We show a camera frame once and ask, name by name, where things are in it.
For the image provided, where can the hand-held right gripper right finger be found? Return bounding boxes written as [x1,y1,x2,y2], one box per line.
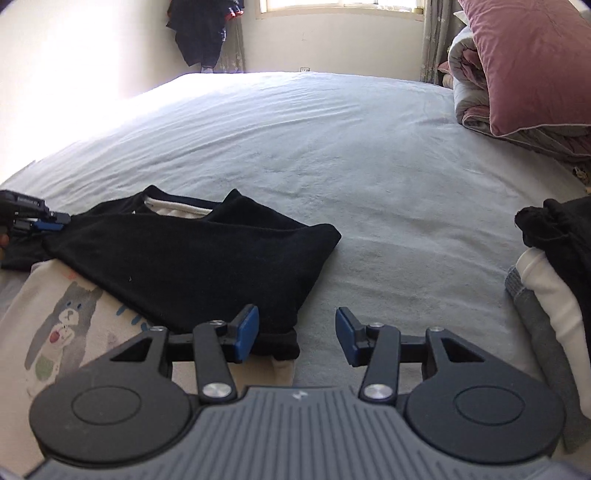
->
[335,307,485,402]

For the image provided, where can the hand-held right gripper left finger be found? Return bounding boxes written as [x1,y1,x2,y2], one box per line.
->
[108,304,260,402]

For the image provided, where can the cream and black bear sweatshirt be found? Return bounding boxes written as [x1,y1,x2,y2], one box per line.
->
[0,185,343,476]

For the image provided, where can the dark hanging clothes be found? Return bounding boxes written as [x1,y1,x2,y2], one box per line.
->
[165,0,245,73]

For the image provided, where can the bed with grey sheet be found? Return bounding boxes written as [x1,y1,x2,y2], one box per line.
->
[0,70,591,393]

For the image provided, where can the folded grey garment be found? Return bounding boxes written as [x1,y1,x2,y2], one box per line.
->
[505,264,591,455]

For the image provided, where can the folded white garment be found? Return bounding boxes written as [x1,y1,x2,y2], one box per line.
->
[515,248,591,365]

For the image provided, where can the folded black garment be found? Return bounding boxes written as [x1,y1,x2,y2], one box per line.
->
[515,196,591,287]

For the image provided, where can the folded grey and pink quilt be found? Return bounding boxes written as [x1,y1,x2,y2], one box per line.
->
[438,25,591,164]

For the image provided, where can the large pink velvet pillow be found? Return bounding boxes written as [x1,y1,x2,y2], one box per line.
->
[455,0,591,138]

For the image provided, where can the window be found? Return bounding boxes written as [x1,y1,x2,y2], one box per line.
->
[259,0,426,21]

